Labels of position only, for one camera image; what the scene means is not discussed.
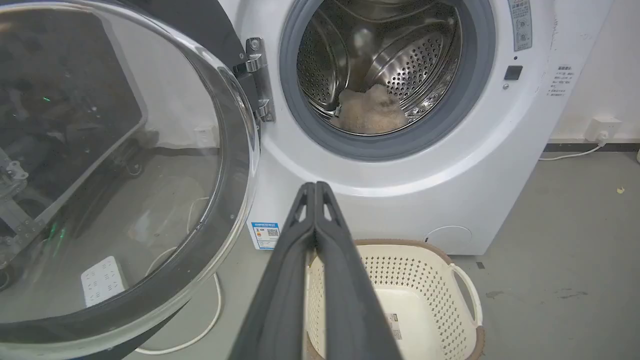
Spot white power strip cable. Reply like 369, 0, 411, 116
134, 197, 223, 356

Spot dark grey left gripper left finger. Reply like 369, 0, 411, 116
229, 182, 317, 360

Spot chrome door hinge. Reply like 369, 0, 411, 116
233, 37, 277, 124

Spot round glass washing machine door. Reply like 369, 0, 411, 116
0, 0, 261, 360

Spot white power strip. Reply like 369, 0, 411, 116
81, 256, 126, 308

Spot white wall socket plug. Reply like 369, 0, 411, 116
586, 117, 623, 144

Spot white wall plug cable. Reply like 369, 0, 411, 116
538, 143, 607, 162

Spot cream perforated laundry basket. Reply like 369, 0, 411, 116
304, 239, 486, 360

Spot beige fluffy garment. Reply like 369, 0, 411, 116
331, 84, 410, 136

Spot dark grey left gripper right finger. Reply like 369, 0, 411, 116
314, 181, 404, 360

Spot white front-load washing machine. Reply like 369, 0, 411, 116
218, 0, 614, 257

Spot blue energy label sticker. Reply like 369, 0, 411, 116
250, 222, 281, 251

